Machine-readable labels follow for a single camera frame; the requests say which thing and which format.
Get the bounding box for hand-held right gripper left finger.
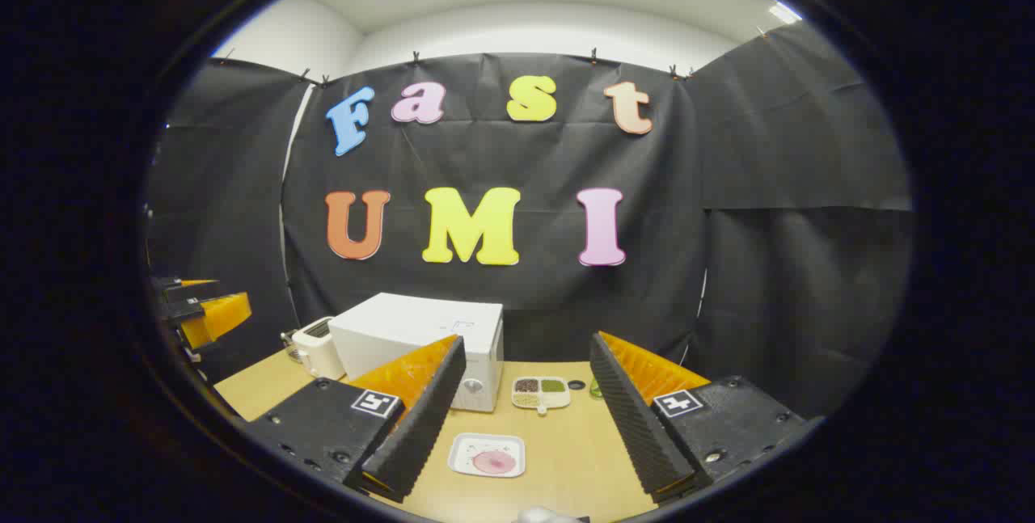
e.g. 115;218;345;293
243;335;467;504

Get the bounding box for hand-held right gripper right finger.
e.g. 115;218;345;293
589;331;809;505

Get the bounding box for white square food plate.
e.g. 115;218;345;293
448;432;526;479

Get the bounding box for pink ham slice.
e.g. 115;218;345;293
472;450;517;475

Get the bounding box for white microwave oven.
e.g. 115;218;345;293
328;292;505;413

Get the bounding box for divided dish of beans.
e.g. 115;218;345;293
511;376;572;415

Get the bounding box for white toaster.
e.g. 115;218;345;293
291;317;347;381

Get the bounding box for black backdrop cloth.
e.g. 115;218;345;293
146;20;915;419

